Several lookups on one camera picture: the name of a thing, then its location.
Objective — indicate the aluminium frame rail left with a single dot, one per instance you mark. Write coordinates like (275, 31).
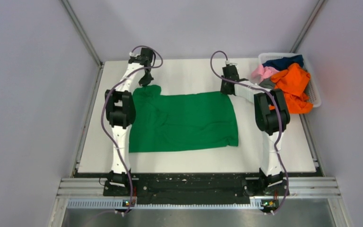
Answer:
(81, 31)

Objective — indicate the aluminium frame rail right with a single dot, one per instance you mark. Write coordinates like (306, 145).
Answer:
(320, 4)

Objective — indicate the white plastic laundry basket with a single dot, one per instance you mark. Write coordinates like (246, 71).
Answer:
(311, 90)

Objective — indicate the navy blue t shirt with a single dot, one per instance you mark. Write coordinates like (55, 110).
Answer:
(282, 62)

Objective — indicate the orange t shirt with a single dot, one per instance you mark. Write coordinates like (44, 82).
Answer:
(293, 82)

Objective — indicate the white cable duct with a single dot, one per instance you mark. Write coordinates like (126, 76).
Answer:
(121, 204)

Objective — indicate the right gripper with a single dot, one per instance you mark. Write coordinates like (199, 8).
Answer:
(222, 90)

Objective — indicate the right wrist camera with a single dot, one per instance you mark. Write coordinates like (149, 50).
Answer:
(229, 64)

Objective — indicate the pink t shirt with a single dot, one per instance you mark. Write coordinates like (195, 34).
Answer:
(263, 72)

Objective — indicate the grey t shirt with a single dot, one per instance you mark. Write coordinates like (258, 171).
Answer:
(267, 83)

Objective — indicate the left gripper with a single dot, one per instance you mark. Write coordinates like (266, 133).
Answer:
(143, 82)

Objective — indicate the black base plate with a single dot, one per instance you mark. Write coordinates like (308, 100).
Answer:
(199, 188)

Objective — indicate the green t shirt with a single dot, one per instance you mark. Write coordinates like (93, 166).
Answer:
(181, 122)

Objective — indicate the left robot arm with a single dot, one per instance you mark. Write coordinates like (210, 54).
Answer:
(119, 112)

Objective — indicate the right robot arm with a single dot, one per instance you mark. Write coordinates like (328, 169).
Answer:
(271, 118)

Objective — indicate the aluminium frame rail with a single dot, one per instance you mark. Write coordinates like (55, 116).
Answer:
(320, 4)
(81, 31)

